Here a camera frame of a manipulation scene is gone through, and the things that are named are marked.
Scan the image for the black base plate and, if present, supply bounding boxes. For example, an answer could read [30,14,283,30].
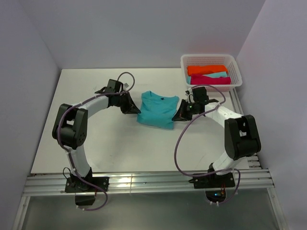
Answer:
[65,177,109,193]
[189,172,235,189]

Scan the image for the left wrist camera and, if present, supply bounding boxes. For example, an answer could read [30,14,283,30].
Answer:
[94,79,124,94]

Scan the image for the orange rolled t shirt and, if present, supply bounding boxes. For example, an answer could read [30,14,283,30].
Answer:
[187,65,228,76]

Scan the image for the white plastic basket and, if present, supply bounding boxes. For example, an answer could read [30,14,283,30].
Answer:
[180,54,242,92]

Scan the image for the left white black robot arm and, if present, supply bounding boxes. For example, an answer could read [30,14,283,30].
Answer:
[52,91,141,191]

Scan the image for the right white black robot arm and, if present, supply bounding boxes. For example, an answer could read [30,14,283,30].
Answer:
[172,99,261,187]

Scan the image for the light teal rolled t shirt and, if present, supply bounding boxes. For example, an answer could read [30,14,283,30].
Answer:
[206,71,227,78]

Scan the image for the pink rolled t shirt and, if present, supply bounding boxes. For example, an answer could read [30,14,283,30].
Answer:
[187,74,231,85]

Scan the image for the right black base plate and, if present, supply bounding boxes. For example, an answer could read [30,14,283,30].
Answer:
[189,172,235,189]

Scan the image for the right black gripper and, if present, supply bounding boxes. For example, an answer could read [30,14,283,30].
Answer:
[173,99,198,121]

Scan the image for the aluminium rail frame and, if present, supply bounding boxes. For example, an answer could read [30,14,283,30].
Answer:
[12,91,288,230]

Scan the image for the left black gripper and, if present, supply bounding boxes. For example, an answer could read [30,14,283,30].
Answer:
[115,92,141,115]

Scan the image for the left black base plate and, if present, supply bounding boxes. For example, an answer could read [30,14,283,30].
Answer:
[65,177,109,193]

